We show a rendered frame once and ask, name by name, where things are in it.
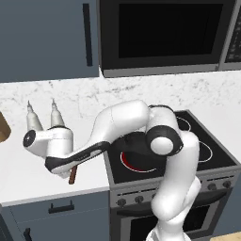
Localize black and grey microwave oven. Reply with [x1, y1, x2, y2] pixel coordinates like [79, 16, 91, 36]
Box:
[96, 0, 241, 79]

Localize grey-blue drawer front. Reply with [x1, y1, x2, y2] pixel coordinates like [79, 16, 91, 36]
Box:
[8, 190, 111, 224]

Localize black glass hob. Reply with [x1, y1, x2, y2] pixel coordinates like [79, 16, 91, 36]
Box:
[104, 109, 238, 185]

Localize black microwave door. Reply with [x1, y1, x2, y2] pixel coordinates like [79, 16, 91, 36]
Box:
[99, 0, 237, 72]

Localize grey cooker with oven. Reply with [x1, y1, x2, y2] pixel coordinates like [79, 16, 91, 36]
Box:
[103, 108, 241, 241]

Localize light brown wooden board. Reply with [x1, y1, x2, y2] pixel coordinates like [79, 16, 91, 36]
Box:
[0, 111, 12, 144]

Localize grey-blue base cupboard door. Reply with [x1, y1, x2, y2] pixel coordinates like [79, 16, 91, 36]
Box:
[12, 216, 112, 241]

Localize oven door with window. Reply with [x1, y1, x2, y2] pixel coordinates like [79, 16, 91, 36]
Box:
[117, 189, 233, 241]

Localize grey-blue base cupboard run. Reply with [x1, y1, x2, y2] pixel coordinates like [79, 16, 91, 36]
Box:
[215, 171, 241, 237]

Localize dark oven door handle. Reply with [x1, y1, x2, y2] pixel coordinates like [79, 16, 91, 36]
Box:
[117, 191, 228, 218]

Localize dark wall cupboard handle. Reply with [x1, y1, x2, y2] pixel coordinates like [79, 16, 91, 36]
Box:
[82, 3, 94, 68]

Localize black drawer handle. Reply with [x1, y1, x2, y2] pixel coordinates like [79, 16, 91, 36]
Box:
[47, 202, 76, 215]

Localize grey-blue wall cupboard door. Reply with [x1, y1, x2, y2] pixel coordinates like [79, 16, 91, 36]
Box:
[0, 0, 101, 84]

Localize black base cupboard handle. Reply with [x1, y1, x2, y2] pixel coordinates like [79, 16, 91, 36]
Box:
[23, 227, 34, 241]

